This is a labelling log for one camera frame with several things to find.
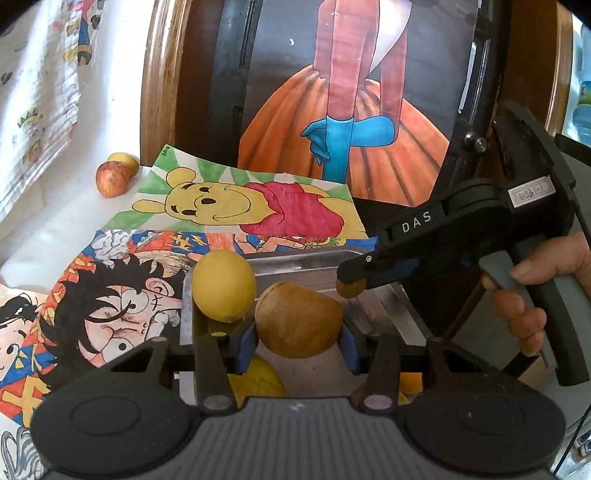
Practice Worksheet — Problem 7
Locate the black frame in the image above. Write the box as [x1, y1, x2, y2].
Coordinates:
[210, 0, 505, 206]

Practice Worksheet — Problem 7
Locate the person's right hand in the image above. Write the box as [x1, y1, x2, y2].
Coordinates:
[481, 231, 591, 357]

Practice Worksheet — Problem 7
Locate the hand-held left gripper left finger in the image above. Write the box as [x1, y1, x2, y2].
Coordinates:
[111, 318, 260, 412]

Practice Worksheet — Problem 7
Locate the orange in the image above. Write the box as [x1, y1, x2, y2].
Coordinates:
[398, 371, 428, 403]

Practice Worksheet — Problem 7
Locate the brown kiwi with sticker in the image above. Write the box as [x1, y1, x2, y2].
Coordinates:
[255, 281, 345, 359]

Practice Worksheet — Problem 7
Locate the green-brown speckled pear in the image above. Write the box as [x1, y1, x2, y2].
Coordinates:
[335, 278, 366, 300]

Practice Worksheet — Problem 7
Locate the yellow lemon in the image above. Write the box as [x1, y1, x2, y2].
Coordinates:
[191, 250, 257, 323]
[227, 353, 287, 398]

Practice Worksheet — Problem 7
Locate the black cable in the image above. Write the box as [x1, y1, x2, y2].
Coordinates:
[551, 422, 591, 480]

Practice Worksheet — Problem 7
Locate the metal tray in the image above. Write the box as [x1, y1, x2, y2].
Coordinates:
[179, 248, 446, 403]

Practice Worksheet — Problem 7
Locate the white printed blanket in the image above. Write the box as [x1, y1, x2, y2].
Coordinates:
[0, 0, 160, 241]

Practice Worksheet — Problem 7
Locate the wooden frame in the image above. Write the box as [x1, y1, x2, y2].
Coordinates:
[140, 0, 574, 168]

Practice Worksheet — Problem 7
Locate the plastic water bottle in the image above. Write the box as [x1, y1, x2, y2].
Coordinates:
[573, 76, 591, 141]

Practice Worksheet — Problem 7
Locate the red apple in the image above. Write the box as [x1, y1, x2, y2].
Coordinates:
[95, 161, 134, 198]

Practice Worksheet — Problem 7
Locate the straw hat cartoon drawing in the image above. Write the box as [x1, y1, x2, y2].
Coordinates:
[0, 228, 250, 430]

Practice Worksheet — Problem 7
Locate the yellow bear drawing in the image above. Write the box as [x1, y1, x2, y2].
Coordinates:
[102, 144, 370, 254]

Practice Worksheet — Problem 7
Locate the small yellow fruit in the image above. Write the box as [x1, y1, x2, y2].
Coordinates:
[107, 152, 140, 178]

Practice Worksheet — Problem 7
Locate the orange dress woman poster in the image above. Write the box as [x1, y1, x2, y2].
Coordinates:
[238, 0, 490, 208]

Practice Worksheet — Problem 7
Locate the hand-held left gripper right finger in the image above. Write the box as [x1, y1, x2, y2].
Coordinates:
[338, 320, 481, 411]

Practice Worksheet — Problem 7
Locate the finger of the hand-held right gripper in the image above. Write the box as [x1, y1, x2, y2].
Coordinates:
[335, 250, 417, 283]
[364, 270, 417, 289]

